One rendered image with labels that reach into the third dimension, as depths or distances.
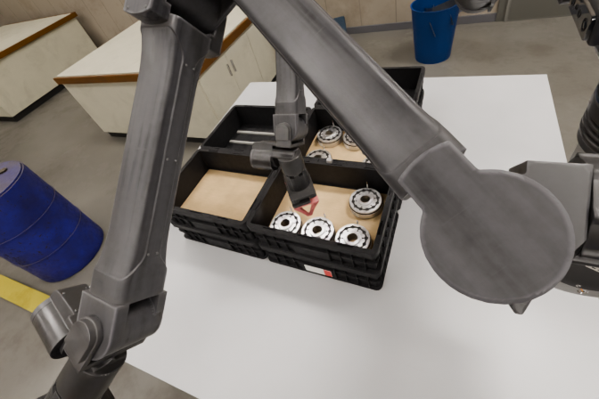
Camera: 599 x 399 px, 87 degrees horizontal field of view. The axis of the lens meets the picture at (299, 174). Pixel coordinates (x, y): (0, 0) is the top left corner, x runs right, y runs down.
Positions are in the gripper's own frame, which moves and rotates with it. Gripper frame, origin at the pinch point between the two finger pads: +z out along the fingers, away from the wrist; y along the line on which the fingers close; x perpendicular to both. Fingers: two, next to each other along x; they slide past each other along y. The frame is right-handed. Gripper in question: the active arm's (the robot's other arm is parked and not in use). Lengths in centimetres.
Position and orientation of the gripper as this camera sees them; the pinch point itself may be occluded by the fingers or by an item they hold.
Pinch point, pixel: (306, 205)
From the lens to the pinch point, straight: 86.8
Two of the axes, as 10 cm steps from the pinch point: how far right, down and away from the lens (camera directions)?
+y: 2.4, 6.5, -7.2
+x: 9.4, -3.3, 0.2
